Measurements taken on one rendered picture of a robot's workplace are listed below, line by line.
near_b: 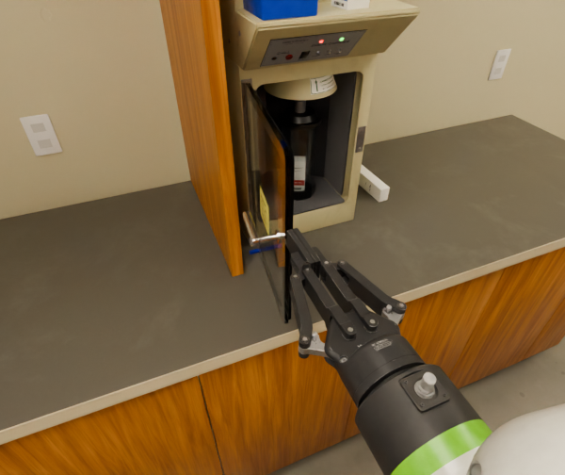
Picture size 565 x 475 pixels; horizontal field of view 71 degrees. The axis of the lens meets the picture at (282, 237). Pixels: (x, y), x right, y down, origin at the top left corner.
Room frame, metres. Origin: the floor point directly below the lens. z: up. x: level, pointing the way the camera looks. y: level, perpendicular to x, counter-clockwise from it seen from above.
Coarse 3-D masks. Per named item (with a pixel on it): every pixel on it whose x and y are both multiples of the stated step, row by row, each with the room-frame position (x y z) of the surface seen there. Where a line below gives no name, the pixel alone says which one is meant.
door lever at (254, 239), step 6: (246, 216) 0.59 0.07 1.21; (246, 222) 0.57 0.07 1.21; (252, 222) 0.57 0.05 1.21; (252, 228) 0.55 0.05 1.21; (252, 234) 0.54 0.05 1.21; (276, 234) 0.54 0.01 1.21; (252, 240) 0.52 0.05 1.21; (258, 240) 0.52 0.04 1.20; (264, 240) 0.53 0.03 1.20; (270, 240) 0.53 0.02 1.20
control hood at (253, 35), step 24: (384, 0) 0.89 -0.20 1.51; (240, 24) 0.78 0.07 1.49; (264, 24) 0.71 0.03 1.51; (288, 24) 0.72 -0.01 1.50; (312, 24) 0.74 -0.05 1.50; (336, 24) 0.76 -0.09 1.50; (360, 24) 0.78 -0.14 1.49; (384, 24) 0.81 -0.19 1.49; (408, 24) 0.83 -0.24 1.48; (240, 48) 0.79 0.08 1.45; (264, 48) 0.74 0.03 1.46; (360, 48) 0.85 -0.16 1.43; (384, 48) 0.89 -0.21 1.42
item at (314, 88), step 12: (276, 84) 0.91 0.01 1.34; (288, 84) 0.89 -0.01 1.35; (300, 84) 0.89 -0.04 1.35; (312, 84) 0.89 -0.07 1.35; (324, 84) 0.91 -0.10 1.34; (276, 96) 0.90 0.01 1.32; (288, 96) 0.88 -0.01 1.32; (300, 96) 0.88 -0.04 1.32; (312, 96) 0.88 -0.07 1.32; (324, 96) 0.89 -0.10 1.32
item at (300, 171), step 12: (288, 132) 0.93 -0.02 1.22; (300, 132) 0.92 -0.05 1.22; (312, 132) 0.93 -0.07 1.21; (300, 144) 0.92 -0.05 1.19; (312, 144) 0.93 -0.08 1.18; (300, 156) 0.92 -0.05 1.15; (312, 156) 0.93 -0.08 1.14; (300, 168) 0.92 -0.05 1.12; (312, 168) 0.93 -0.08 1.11; (300, 180) 0.92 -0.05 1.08; (312, 180) 0.94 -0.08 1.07
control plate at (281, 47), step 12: (312, 36) 0.76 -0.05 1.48; (324, 36) 0.77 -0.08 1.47; (336, 36) 0.79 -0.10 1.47; (348, 36) 0.80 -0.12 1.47; (360, 36) 0.81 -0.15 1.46; (276, 48) 0.75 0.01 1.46; (288, 48) 0.77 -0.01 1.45; (300, 48) 0.78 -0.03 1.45; (312, 48) 0.79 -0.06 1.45; (324, 48) 0.81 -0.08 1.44; (336, 48) 0.82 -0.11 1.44; (348, 48) 0.84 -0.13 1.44; (264, 60) 0.77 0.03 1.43; (276, 60) 0.79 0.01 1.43; (288, 60) 0.80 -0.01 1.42; (300, 60) 0.82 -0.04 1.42
